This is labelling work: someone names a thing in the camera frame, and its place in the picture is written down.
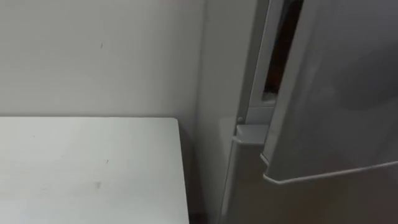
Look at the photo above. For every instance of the grey fridge door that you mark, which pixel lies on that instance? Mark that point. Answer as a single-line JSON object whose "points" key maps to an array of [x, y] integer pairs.
{"points": [[335, 93]]}

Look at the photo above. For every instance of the grey fridge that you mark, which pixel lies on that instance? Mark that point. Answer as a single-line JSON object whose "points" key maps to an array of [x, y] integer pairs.
{"points": [[217, 93]]}

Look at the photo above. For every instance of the white desk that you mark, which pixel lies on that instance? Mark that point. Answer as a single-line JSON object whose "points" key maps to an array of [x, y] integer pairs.
{"points": [[87, 168]]}

